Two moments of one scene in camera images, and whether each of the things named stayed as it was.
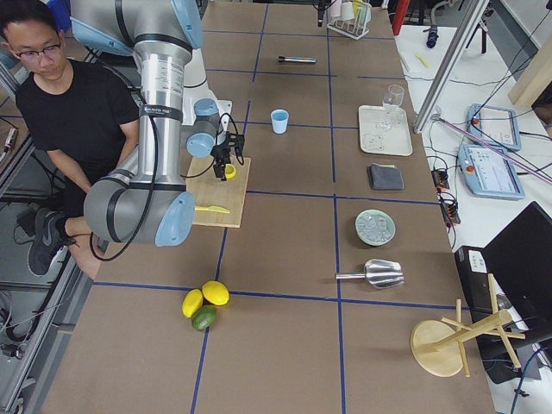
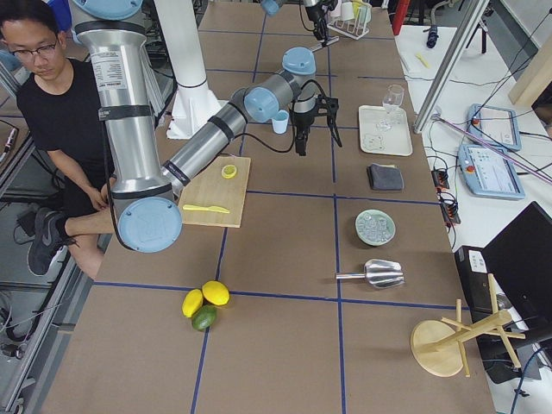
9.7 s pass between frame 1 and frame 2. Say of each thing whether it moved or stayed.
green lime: stayed
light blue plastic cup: stayed
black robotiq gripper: moved
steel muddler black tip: moved
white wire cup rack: stayed
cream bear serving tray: stayed
